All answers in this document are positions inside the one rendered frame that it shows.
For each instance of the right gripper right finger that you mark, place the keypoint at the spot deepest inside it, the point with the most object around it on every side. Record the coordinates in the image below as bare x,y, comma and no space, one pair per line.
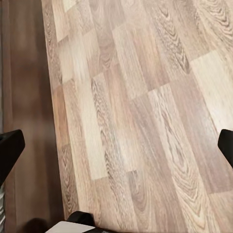
225,144

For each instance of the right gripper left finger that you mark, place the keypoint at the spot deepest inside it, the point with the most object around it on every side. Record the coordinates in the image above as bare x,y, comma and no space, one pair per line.
12,145

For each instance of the bed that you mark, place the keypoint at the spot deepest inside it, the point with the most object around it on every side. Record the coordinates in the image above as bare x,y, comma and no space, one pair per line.
30,197

